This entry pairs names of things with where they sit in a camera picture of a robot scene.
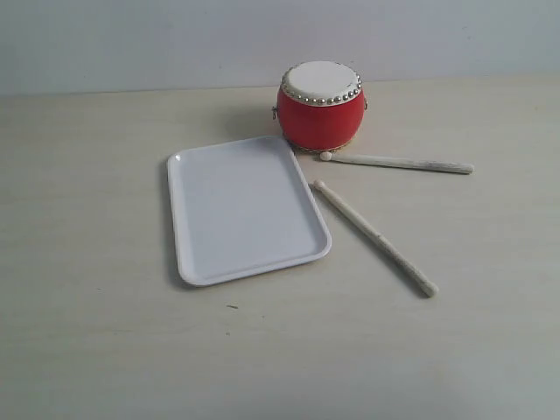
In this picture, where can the small red drum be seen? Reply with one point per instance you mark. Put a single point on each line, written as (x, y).
(320, 105)

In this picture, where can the white rectangular plastic tray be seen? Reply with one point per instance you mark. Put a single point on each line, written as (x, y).
(241, 209)

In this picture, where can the white wooden drumstick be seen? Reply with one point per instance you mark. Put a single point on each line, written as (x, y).
(397, 162)
(428, 288)

